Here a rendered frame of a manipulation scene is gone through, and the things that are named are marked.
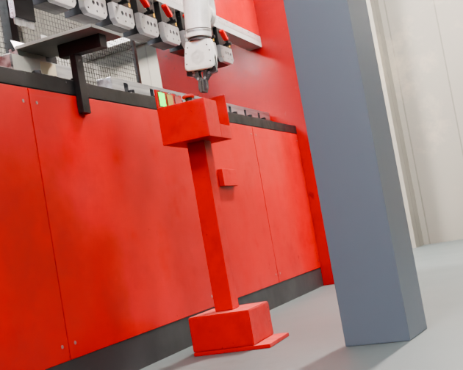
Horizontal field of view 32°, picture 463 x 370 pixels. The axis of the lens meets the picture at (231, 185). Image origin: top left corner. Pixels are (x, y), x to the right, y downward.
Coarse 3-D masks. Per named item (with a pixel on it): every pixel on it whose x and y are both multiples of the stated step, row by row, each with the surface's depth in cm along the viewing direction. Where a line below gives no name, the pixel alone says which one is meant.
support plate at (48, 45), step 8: (88, 24) 226; (64, 32) 229; (72, 32) 228; (80, 32) 230; (88, 32) 231; (96, 32) 233; (104, 32) 234; (112, 32) 237; (40, 40) 232; (48, 40) 232; (56, 40) 234; (64, 40) 235; (72, 40) 237; (16, 48) 235; (24, 48) 236; (32, 48) 238; (40, 48) 239; (48, 48) 241; (56, 48) 242; (48, 56) 249; (56, 56) 251
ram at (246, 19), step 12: (156, 0) 327; (168, 0) 339; (216, 0) 392; (228, 0) 407; (240, 0) 426; (252, 0) 444; (216, 12) 389; (228, 12) 404; (240, 12) 422; (252, 12) 440; (216, 24) 386; (240, 24) 418; (252, 24) 436; (240, 36) 415; (252, 48) 444
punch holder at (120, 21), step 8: (112, 0) 292; (120, 0) 297; (112, 8) 291; (120, 8) 296; (128, 8) 302; (112, 16) 291; (120, 16) 294; (128, 16) 300; (96, 24) 294; (104, 24) 293; (112, 24) 293; (120, 24) 294; (128, 24) 299; (120, 32) 305
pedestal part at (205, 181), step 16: (192, 144) 256; (208, 144) 258; (192, 160) 256; (208, 160) 255; (208, 176) 254; (208, 192) 254; (208, 208) 254; (208, 224) 254; (224, 224) 258; (208, 240) 254; (224, 240) 256; (208, 256) 254; (224, 256) 253; (224, 272) 252; (224, 288) 252; (224, 304) 252
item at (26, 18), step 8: (8, 0) 241; (16, 0) 242; (24, 0) 246; (16, 8) 241; (24, 8) 245; (32, 8) 249; (16, 16) 241; (24, 16) 244; (32, 16) 248; (16, 24) 242; (24, 24) 245; (32, 24) 249
